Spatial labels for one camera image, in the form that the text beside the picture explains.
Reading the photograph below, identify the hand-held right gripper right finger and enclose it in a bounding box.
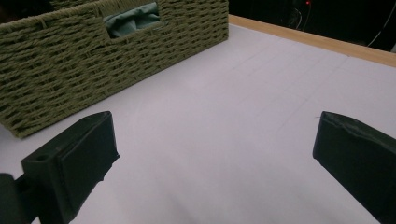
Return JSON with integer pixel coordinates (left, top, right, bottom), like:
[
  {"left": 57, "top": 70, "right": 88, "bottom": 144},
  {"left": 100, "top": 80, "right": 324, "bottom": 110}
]
[{"left": 312, "top": 110, "right": 396, "bottom": 224}]

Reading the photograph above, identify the black and mint green shirt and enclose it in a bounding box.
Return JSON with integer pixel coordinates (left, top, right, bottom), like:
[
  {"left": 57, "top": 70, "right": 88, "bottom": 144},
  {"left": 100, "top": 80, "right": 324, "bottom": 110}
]
[{"left": 103, "top": 2, "right": 162, "bottom": 39}]

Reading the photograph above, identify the green woven basket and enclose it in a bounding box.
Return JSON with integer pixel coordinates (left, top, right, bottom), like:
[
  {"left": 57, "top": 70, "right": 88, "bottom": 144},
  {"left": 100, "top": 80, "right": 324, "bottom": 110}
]
[{"left": 0, "top": 0, "right": 230, "bottom": 139}]

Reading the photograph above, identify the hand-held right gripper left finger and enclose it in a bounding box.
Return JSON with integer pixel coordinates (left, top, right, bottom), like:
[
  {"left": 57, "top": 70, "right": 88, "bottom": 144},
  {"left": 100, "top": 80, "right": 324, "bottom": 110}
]
[{"left": 21, "top": 110, "right": 120, "bottom": 224}]

